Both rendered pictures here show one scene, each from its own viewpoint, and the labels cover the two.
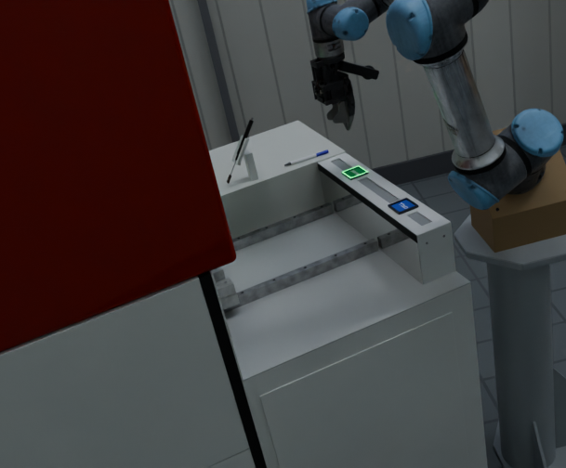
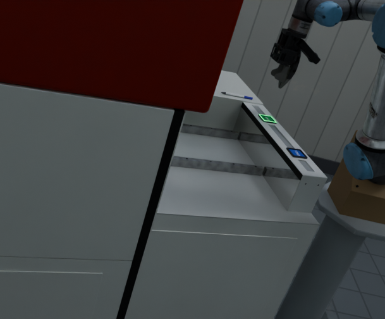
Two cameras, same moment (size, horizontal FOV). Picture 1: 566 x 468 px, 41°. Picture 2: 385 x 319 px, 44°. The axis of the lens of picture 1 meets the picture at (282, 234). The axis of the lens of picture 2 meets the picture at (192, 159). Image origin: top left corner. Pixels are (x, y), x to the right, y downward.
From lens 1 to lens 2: 42 cm
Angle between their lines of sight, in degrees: 6
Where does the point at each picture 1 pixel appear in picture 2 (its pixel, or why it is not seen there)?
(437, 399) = (253, 292)
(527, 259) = (360, 228)
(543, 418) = not seen: outside the picture
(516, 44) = (363, 107)
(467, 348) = (291, 268)
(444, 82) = not seen: outside the picture
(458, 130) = (377, 114)
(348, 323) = (229, 211)
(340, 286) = (229, 185)
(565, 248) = not seen: outside the picture
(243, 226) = not seen: hidden behind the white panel
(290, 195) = (215, 113)
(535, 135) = not seen: outside the picture
